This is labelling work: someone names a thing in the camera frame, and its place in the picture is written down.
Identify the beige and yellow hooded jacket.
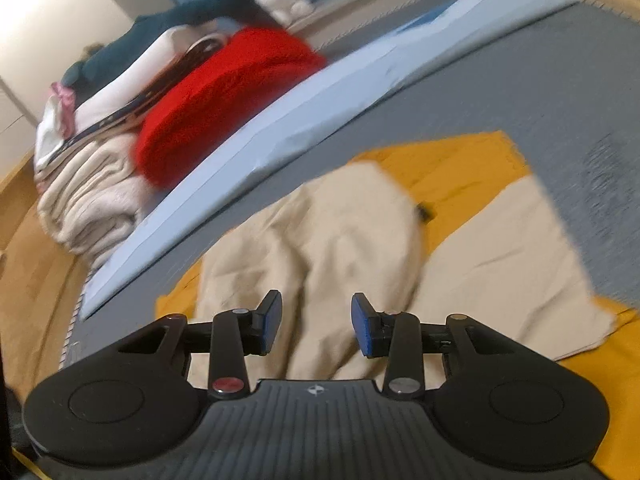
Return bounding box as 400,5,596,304
156,131,639,479

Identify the white folded clothes stack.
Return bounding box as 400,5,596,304
34,22,230,183

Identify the cream folded blanket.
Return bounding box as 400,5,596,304
37,133,156,271

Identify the light blue folded sheet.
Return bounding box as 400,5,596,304
79,0,577,318

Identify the wooden bed headboard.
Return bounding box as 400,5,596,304
0,151,38,250

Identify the red folded blanket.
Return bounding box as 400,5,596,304
134,27,326,188

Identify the grey quilted mattress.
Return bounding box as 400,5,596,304
61,0,639,365

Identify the dark teal shark plush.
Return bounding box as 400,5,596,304
62,0,276,96

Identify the white plush toy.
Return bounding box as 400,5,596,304
255,0,314,27

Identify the wooden bed frame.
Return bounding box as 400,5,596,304
1,208,87,400

